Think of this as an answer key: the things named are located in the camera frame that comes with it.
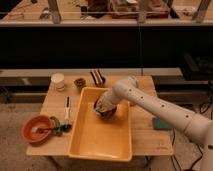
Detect grey white towel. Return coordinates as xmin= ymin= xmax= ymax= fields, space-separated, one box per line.
xmin=94 ymin=104 xmax=109 ymax=116

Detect purple bowl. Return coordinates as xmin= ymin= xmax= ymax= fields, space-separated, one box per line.
xmin=93 ymin=98 xmax=117 ymax=117

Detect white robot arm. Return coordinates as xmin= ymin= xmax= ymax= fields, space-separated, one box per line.
xmin=94 ymin=77 xmax=213 ymax=171

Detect red orange bowl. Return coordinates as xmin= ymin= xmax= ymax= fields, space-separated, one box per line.
xmin=21 ymin=115 xmax=53 ymax=144

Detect small brown cup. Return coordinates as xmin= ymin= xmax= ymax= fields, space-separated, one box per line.
xmin=74 ymin=78 xmax=86 ymax=89

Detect yellow plastic tub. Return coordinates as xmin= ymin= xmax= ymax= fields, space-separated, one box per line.
xmin=68 ymin=87 xmax=132 ymax=162

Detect green sponge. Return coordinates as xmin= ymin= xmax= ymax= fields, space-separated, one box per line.
xmin=152 ymin=118 xmax=172 ymax=130

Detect wooden table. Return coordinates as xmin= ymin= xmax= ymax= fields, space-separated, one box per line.
xmin=27 ymin=76 xmax=174 ymax=156

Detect green handled utensil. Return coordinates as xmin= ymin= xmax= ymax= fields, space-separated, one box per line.
xmin=36 ymin=116 xmax=62 ymax=136

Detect black cables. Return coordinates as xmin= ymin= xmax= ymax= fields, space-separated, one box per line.
xmin=169 ymin=79 xmax=213 ymax=171

